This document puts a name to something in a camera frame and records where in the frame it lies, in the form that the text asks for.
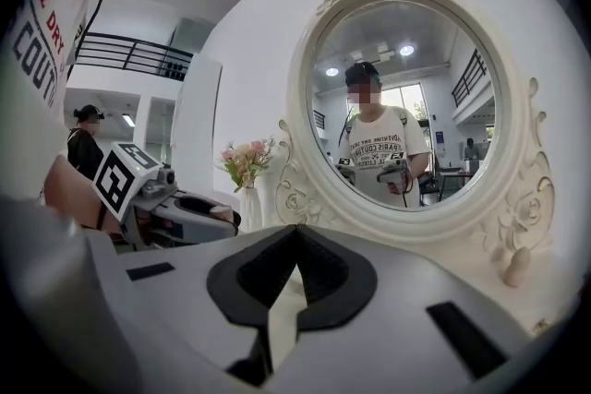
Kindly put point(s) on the cream ornate oval mirror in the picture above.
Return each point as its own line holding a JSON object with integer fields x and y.
{"x": 297, "y": 83}

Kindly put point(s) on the person's left forearm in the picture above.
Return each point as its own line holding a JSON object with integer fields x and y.
{"x": 69, "y": 184}

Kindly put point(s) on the cream dressing table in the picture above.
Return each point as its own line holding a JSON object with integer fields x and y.
{"x": 461, "y": 272}

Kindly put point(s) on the pink artificial flowers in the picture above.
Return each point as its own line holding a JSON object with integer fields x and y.
{"x": 247, "y": 161}

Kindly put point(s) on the person's white printed T-shirt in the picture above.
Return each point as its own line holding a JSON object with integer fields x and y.
{"x": 37, "y": 37}

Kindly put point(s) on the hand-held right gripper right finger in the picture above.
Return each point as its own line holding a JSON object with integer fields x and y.
{"x": 392, "y": 337}

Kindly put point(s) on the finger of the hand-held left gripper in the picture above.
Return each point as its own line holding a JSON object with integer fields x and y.
{"x": 196, "y": 202}
{"x": 194, "y": 228}

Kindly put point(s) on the black balcony railing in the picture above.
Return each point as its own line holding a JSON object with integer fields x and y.
{"x": 134, "y": 55}

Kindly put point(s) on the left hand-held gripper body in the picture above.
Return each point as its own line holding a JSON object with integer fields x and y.
{"x": 113, "y": 182}

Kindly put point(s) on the white vase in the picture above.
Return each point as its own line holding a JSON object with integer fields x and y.
{"x": 251, "y": 210}

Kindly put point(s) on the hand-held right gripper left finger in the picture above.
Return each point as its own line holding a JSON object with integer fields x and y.
{"x": 184, "y": 314}

